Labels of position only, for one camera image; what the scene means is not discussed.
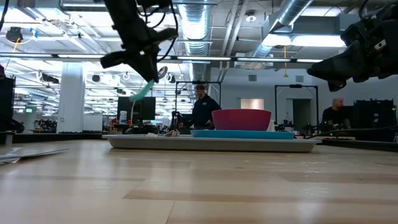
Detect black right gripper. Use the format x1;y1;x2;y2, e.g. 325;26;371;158
306;3;398;93

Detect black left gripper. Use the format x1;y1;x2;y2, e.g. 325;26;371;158
99;0;180;84

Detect teal plastic utensil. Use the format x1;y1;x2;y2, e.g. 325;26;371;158
129;80;155;101

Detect white napkin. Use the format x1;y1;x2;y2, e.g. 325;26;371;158
145;130;175;138

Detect magenta bowl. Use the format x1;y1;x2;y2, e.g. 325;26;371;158
211;108;272;132

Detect blue plate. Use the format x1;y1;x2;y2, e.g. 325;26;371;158
190;129;295;140

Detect grey tray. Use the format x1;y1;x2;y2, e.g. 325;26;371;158
102;133;322;153

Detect person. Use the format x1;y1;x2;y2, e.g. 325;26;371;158
190;84;223;130
321;97;353;130

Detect black monitor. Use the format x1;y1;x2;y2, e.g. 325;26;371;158
117;96;157;126

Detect black equipment crates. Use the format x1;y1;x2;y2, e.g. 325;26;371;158
352;98;398;142

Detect white cabinet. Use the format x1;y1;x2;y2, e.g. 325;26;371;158
82;114;104;133

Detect white column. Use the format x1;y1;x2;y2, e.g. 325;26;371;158
57;62;86;134

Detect black ceiling device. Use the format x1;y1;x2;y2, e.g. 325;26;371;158
6;26;24;43

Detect black cabinet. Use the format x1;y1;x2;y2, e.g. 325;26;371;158
0;75;16;132

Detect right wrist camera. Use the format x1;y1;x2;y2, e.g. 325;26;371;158
340;19;364;47

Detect black left wrist camera cable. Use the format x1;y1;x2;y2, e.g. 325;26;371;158
136;0;180;63

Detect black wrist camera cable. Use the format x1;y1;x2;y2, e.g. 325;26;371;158
136;0;180;63
357;0;373;20

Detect long black right arm cable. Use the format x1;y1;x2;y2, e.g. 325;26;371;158
305;124;398;139

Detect long black arm cable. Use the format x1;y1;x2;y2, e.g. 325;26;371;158
305;124;398;139
0;0;9;32

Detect silver ventilation duct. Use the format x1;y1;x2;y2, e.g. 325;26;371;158
248;0;313;60
178;2;213;82

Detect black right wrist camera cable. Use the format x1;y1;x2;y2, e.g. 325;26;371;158
357;0;373;20

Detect long black left arm cable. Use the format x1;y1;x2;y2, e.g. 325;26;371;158
0;0;9;32

